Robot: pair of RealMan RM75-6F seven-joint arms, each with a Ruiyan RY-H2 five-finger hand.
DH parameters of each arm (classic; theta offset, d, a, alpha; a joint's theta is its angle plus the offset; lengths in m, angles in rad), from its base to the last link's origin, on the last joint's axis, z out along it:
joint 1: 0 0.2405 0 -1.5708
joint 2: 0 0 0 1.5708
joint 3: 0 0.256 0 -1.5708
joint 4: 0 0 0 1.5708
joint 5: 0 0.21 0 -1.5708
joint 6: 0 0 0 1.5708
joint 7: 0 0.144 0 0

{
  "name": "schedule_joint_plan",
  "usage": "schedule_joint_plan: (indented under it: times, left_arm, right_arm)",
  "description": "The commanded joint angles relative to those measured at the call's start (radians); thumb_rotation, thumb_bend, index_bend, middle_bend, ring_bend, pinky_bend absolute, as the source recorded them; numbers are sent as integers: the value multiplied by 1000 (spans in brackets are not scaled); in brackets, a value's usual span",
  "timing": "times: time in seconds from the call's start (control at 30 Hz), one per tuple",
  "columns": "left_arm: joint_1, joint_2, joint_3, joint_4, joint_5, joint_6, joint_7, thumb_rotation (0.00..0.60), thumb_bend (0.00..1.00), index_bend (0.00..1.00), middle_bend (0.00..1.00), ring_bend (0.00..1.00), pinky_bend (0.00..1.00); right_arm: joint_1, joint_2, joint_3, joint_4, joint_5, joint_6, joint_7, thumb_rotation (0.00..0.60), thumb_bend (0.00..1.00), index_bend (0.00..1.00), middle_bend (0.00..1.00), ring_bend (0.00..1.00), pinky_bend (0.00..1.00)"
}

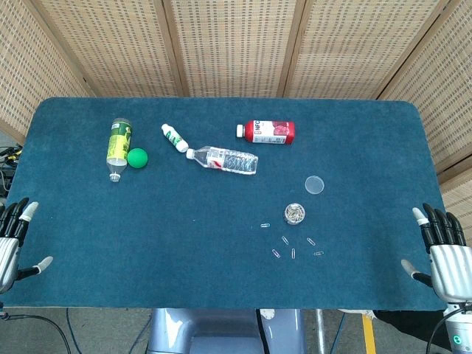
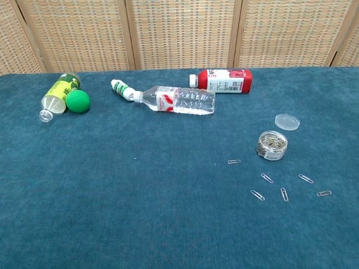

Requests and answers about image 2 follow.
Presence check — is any clear jar of paperclips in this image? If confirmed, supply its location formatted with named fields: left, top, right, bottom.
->
left=255, top=130, right=288, bottom=161

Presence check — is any clear water bottle red label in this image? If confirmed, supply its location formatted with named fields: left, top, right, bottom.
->
left=132, top=85, right=216, bottom=115

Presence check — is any red juice bottle white cap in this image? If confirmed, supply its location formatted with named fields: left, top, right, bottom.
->
left=188, top=68, right=253, bottom=95

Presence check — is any small white bottle green label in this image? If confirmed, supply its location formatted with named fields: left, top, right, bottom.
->
left=110, top=79, right=137, bottom=101

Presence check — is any woven wooden folding screen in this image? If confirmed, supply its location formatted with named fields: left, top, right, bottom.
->
left=0, top=0, right=359, bottom=76

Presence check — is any green foam ball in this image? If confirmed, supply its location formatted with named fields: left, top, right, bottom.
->
left=65, top=89, right=91, bottom=114

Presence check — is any clear round plastic lid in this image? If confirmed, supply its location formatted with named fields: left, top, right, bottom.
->
left=274, top=113, right=301, bottom=131

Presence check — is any green label plastic bottle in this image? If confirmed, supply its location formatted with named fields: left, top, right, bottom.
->
left=38, top=72, right=82, bottom=123

